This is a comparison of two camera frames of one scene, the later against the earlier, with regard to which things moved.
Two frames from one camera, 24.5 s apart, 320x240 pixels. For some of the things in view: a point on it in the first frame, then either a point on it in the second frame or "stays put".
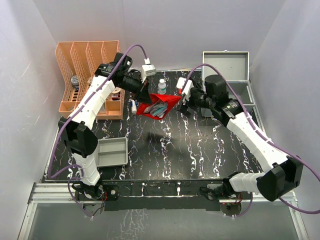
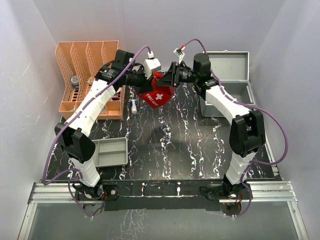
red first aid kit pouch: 170,100 → 159,96
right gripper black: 185,106 → 167,79
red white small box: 116,96 stays put
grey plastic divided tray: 112,152 stays put
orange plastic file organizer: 78,61 stays put
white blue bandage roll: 133,104 stays put
